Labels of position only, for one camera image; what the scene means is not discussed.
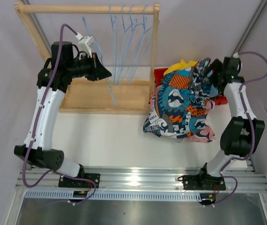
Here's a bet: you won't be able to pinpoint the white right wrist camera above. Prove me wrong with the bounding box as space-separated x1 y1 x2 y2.
232 52 239 59

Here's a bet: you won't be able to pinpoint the slotted cable duct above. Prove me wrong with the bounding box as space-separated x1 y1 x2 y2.
25 189 201 202

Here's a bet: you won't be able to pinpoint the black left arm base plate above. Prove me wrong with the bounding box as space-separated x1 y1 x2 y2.
58 173 101 188

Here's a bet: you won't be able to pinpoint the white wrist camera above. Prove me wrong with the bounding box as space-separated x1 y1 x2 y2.
232 52 239 59
75 33 95 58

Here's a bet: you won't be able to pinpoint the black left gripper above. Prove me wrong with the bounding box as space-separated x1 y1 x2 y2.
67 52 111 81

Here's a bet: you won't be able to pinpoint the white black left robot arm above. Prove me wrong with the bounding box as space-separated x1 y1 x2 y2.
14 41 111 188

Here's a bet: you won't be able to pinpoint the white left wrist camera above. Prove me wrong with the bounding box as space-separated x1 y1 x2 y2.
75 33 95 58

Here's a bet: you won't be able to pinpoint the yellow shorts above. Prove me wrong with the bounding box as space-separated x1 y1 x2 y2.
163 59 197 75

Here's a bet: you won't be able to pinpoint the wooden clothes rack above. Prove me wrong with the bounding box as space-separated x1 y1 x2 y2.
14 1 160 115

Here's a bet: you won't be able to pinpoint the pink white patterned shorts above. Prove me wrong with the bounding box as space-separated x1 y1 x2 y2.
143 85 215 143

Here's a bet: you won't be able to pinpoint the red plastic bin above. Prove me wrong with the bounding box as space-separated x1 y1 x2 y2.
154 67 228 106

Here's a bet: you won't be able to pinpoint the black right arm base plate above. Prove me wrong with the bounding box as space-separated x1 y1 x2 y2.
177 175 226 191

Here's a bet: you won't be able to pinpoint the blue orange patchwork shorts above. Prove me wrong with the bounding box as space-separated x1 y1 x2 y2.
142 57 221 141

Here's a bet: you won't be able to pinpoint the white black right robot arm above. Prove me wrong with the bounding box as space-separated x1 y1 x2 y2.
197 57 265 190

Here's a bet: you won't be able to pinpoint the aluminium mounting rail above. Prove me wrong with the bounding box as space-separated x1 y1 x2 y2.
15 166 267 194

